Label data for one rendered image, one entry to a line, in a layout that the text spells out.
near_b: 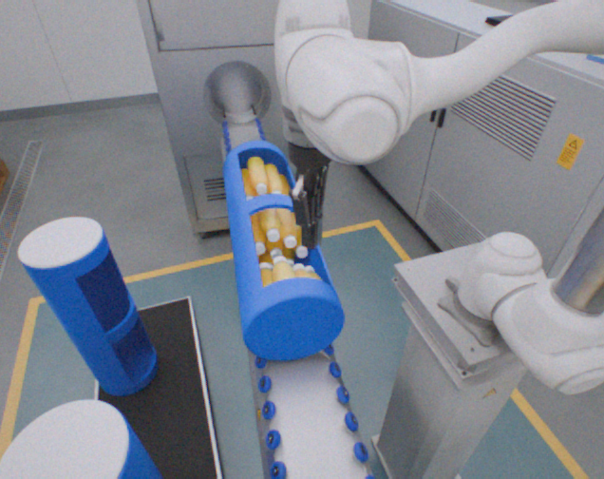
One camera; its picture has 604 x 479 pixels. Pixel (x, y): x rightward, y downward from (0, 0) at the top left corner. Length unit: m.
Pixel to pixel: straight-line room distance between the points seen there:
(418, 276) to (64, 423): 1.04
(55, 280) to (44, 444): 0.64
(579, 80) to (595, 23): 1.31
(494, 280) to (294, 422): 0.63
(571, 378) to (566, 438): 1.51
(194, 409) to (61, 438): 1.02
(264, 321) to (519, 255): 0.64
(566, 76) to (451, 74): 1.63
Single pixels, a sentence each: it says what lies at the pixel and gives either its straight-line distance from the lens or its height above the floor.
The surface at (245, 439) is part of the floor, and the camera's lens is 2.17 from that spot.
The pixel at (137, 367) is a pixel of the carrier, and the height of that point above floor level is 0.16.
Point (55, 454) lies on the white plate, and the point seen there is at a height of 1.04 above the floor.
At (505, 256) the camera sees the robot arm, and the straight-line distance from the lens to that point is 1.06.
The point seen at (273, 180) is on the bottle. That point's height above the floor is 1.15.
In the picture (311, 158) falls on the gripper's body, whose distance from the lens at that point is 0.64.
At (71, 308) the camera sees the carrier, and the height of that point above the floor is 0.82.
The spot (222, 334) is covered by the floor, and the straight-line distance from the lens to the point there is 2.49.
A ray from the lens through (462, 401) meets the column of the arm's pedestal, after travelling 1.33.
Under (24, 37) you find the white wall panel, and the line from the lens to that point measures 5.56.
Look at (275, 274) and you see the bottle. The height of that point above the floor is 1.18.
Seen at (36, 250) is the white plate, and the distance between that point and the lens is 1.70.
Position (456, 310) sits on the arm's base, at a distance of 1.22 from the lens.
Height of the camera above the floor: 1.98
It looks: 41 degrees down
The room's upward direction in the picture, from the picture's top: straight up
